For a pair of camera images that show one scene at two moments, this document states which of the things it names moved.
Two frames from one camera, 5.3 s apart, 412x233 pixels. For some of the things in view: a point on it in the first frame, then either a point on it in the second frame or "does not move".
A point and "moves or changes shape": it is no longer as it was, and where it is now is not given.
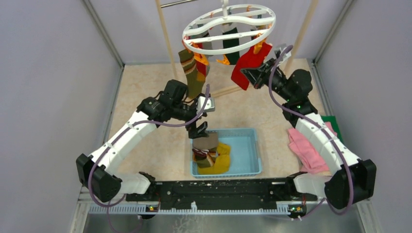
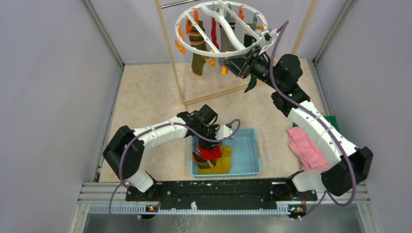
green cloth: x=332 y=119 does not move
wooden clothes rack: x=160 y=7 does not move
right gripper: x=254 y=74 → x=236 y=65
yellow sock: x=222 y=163 does not move
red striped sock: x=202 y=62 → x=214 y=33
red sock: x=249 y=60 moves or changes shape
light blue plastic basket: x=245 y=153 does not move
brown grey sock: x=206 y=142 moves or changes shape
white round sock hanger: x=243 y=17 → x=215 y=54
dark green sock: x=232 y=58 → x=248 y=41
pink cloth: x=310 y=161 does not move
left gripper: x=193 y=132 → x=205 y=144
